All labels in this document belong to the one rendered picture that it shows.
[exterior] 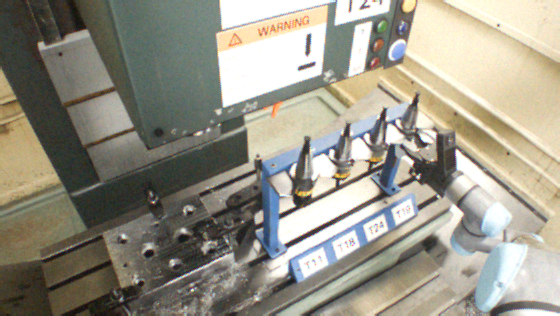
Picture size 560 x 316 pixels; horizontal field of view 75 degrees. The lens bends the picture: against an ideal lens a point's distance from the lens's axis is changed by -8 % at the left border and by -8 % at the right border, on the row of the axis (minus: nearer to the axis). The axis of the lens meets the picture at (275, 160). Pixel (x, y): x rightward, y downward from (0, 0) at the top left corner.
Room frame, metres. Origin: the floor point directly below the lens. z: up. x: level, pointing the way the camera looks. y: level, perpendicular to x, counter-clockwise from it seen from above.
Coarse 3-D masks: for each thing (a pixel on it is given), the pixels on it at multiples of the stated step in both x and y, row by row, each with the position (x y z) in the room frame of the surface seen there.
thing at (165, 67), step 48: (96, 0) 0.39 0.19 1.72; (144, 0) 0.37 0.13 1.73; (192, 0) 0.40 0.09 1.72; (336, 0) 0.50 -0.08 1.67; (144, 48) 0.37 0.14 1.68; (192, 48) 0.39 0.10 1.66; (336, 48) 0.50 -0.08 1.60; (384, 48) 0.55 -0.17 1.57; (144, 96) 0.36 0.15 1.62; (192, 96) 0.39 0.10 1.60; (288, 96) 0.46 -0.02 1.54
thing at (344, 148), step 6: (342, 132) 0.67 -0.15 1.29; (342, 138) 0.66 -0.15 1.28; (348, 138) 0.65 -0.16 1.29; (336, 144) 0.67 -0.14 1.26; (342, 144) 0.65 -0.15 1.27; (348, 144) 0.65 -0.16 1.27; (336, 150) 0.66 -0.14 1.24; (342, 150) 0.65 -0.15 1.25; (348, 150) 0.65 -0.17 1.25; (336, 156) 0.65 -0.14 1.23; (342, 156) 0.65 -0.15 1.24; (348, 156) 0.65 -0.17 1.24
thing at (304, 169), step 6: (300, 150) 0.61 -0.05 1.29; (312, 150) 0.61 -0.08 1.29; (300, 156) 0.60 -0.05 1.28; (306, 156) 0.60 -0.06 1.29; (312, 156) 0.60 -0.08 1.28; (300, 162) 0.60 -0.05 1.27; (306, 162) 0.59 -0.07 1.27; (312, 162) 0.60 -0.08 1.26; (300, 168) 0.60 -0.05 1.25; (306, 168) 0.59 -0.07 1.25; (312, 168) 0.60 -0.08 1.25; (300, 174) 0.59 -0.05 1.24; (306, 174) 0.59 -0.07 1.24; (312, 174) 0.60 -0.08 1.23
